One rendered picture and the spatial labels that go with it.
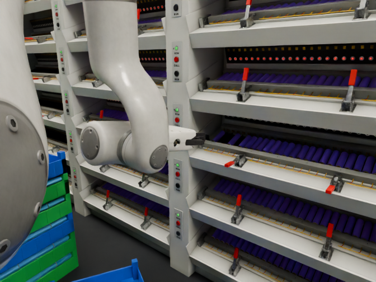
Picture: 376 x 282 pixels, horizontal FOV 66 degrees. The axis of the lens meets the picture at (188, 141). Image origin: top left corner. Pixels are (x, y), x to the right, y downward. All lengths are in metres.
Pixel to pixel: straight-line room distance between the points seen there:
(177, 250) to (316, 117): 0.72
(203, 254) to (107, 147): 0.71
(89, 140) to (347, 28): 0.58
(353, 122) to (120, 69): 0.51
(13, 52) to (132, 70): 0.36
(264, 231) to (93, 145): 0.59
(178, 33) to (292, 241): 0.70
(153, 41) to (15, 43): 0.85
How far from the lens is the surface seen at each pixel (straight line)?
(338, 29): 0.74
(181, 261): 1.20
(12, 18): 0.22
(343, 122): 0.75
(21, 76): 0.18
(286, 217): 0.94
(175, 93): 0.96
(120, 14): 0.52
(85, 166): 1.51
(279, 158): 0.86
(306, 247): 0.91
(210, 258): 1.13
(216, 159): 0.93
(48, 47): 1.63
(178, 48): 0.94
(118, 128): 0.56
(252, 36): 0.82
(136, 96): 0.49
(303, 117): 0.77
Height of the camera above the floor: 0.79
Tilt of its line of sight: 16 degrees down
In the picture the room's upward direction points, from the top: straight up
